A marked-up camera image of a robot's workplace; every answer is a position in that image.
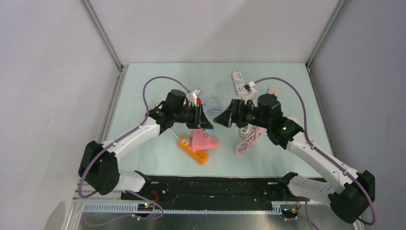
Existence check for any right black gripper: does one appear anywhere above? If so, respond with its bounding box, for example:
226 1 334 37
213 99 270 129

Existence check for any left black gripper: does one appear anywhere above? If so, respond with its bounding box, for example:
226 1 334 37
173 103 213 130

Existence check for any pink triangular power strip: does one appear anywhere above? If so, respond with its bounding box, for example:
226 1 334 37
191 129 220 151

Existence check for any light blue cable with plug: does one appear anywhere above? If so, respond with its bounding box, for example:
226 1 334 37
203 76 242 115

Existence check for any pink power strip with cable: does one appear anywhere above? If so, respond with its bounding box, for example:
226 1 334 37
235 87 279 158

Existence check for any white power strip with cable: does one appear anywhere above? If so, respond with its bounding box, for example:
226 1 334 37
231 69 259 138

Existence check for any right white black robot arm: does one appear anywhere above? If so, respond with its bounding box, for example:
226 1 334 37
214 94 375 223

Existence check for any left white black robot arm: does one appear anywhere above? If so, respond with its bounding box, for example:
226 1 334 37
78 89 214 199

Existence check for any orange power strip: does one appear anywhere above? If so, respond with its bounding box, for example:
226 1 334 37
178 137 209 165

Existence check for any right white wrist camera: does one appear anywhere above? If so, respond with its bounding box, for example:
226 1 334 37
243 81 258 95

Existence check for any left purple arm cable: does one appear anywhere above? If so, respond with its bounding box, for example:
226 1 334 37
78 76 191 228

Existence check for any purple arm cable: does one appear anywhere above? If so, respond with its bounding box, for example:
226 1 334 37
78 76 191 228
253 77 378 230

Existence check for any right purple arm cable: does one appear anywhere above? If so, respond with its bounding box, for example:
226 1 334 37
253 77 378 230

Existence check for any aluminium frame rail front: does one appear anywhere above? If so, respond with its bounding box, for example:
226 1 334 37
72 181 361 204

